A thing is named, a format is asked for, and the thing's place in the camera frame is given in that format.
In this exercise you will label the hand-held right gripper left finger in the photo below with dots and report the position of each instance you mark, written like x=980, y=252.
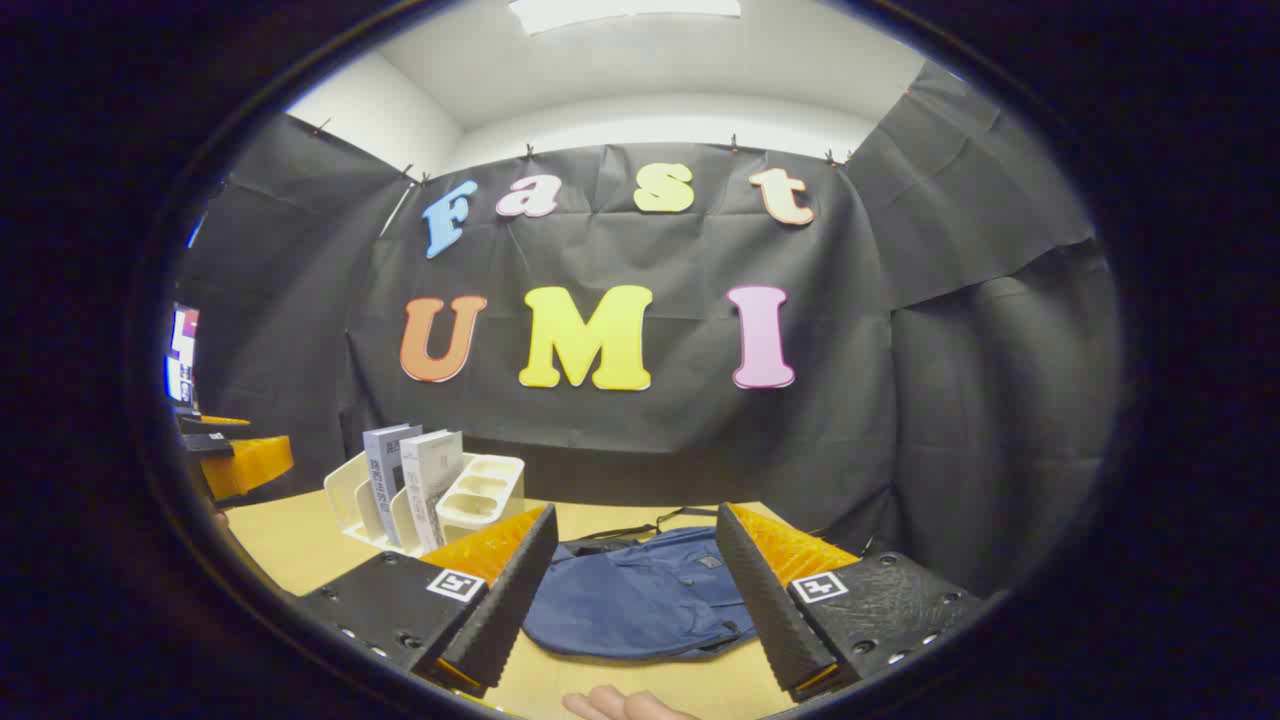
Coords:
x=505, y=600

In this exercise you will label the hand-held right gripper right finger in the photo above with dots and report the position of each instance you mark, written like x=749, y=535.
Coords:
x=765, y=600

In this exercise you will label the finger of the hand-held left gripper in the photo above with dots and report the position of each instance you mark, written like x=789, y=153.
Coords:
x=205, y=423
x=250, y=465

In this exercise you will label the white bookshelf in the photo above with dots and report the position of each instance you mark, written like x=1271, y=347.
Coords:
x=482, y=495

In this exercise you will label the blue schoolbag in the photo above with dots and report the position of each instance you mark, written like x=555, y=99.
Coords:
x=640, y=600

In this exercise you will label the grey cover book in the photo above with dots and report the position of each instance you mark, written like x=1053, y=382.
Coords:
x=380, y=480

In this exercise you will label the white cover book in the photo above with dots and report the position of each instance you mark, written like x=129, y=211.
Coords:
x=432, y=480

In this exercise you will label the computer monitor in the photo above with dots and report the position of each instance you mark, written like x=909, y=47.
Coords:
x=183, y=355

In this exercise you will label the black backdrop cloth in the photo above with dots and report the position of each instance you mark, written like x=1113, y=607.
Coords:
x=700, y=450

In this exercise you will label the ceiling light panel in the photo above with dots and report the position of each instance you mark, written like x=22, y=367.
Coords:
x=620, y=12

